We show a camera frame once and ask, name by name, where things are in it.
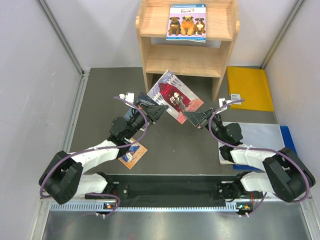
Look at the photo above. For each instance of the orange Othello picture book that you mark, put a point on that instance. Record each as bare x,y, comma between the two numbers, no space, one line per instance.
133,155

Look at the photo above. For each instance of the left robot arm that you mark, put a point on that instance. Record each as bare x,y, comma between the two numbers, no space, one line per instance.
66,175

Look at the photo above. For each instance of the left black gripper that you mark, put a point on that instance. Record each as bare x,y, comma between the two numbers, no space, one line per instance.
155,111

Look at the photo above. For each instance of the blue file folder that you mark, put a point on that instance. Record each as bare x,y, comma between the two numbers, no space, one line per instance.
287,138

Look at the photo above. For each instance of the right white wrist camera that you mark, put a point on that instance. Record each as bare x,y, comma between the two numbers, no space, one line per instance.
223,101

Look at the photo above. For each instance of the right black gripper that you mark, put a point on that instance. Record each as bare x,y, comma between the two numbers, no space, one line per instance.
203,115

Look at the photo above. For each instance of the clear plastic file folder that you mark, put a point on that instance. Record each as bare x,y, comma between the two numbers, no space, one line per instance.
262,135

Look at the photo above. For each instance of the dog book Why Dogs Bark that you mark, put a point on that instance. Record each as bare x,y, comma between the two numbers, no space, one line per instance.
187,22

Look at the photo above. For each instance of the dark Nineteen Eighty-Four book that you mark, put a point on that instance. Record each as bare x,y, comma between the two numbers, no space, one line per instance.
144,99

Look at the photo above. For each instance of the red castle picture book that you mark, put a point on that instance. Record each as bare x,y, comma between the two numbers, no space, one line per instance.
171,91

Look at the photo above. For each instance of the aluminium front rail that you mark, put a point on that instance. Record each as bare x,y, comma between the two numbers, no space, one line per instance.
106,204

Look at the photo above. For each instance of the wooden two-tier shelf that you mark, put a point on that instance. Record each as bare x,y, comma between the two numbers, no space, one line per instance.
222,24

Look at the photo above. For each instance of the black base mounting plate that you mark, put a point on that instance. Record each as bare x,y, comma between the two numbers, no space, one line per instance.
160,191

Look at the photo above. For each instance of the yellow file folder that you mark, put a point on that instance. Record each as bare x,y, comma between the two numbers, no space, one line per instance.
251,85

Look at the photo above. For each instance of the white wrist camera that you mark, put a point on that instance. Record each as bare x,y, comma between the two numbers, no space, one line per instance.
128,97
223,101

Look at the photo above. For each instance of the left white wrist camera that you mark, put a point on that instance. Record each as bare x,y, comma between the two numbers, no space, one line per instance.
128,97

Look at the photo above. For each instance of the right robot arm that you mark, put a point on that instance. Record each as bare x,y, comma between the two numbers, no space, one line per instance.
281,172

